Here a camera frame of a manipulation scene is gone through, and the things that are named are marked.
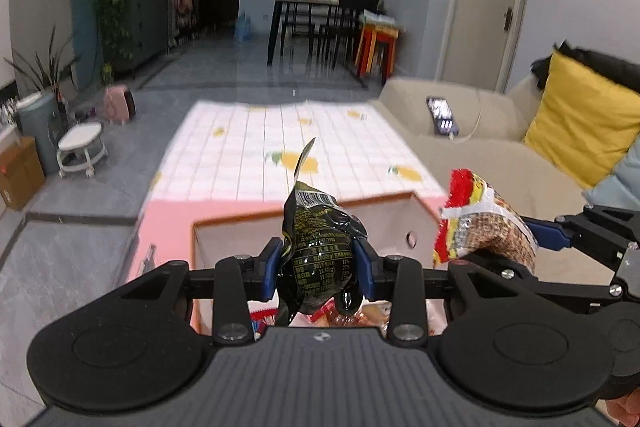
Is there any dark blanket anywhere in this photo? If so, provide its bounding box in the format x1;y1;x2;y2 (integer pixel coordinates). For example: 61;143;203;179
531;39;640;92

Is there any clear snack packet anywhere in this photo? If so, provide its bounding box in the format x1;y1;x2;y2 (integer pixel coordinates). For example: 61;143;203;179
330;303;392;334

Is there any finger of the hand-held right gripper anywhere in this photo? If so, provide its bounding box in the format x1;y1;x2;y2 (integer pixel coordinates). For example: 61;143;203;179
462;252;626;303
522;205;640;260

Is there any long leaf potted plant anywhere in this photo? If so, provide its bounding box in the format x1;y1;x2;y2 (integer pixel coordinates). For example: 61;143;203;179
5;27;81;95

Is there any yellow cushion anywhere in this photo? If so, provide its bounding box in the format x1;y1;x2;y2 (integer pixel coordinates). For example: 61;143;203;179
522;51;640;188

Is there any grey trash bin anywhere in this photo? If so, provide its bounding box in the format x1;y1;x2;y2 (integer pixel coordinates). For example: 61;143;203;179
15;91;63;175

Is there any dark dining chair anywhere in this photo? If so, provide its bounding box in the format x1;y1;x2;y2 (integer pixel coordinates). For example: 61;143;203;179
280;2;321;58
317;0;381;68

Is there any checked lemon print tablecloth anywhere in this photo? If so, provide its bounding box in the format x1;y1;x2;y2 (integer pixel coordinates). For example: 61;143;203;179
125;101;451;288

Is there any striped folded cloth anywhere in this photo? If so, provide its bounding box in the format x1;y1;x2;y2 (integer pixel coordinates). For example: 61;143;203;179
360;9;403;32

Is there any red yellow snack packet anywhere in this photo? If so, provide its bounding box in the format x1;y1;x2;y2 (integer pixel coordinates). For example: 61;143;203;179
432;168;540;275

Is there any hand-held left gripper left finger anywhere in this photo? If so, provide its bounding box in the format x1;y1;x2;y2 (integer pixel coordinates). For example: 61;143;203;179
120;237;285;342

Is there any white rolling stool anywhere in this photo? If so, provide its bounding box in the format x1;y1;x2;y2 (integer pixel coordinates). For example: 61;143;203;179
56;122;108;179

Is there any white charging cable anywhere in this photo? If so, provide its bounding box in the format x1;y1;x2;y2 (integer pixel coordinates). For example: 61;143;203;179
452;107;485;142

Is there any black green snack packet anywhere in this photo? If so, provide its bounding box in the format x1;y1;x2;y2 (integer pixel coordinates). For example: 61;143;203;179
276;137;368;328

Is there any shoe rack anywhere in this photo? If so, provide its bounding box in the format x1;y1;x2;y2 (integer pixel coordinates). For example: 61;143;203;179
172;0;201;45

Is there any black smartphone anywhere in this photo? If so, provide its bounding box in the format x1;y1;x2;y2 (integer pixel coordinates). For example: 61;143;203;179
426;96;460;138

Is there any trailing green pothos plant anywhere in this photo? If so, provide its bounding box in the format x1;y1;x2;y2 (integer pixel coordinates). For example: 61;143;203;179
87;0;168;68

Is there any dark grey drawer cabinet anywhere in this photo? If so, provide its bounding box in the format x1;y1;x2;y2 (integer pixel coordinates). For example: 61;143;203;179
122;0;171;70

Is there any grey door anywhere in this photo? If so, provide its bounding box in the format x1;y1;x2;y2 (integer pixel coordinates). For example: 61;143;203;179
440;0;531;95

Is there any red labelled snack packet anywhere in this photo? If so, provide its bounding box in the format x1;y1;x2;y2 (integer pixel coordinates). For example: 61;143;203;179
295;301;337;328

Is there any blue water jug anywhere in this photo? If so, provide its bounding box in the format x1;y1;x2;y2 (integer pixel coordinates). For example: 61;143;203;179
234;13;253;42

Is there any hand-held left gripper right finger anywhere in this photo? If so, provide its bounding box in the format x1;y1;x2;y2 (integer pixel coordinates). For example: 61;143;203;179
350;237;543;345

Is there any person's right hand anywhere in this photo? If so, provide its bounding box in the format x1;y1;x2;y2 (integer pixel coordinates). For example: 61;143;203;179
606;384;640;427

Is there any orange cardboard box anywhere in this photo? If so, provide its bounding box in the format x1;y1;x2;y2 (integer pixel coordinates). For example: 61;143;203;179
189;190;453;340

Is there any light blue cushion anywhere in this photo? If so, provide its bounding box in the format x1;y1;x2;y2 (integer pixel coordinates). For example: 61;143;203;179
582;142;640;212

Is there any stack of coloured stools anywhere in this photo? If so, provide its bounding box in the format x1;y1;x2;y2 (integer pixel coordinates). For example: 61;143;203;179
354;24;401;86

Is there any beige sofa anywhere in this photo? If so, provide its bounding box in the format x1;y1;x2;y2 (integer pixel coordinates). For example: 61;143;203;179
372;74;640;288

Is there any brown cardboard box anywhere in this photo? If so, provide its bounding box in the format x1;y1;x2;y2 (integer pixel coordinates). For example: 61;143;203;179
0;136;47;212

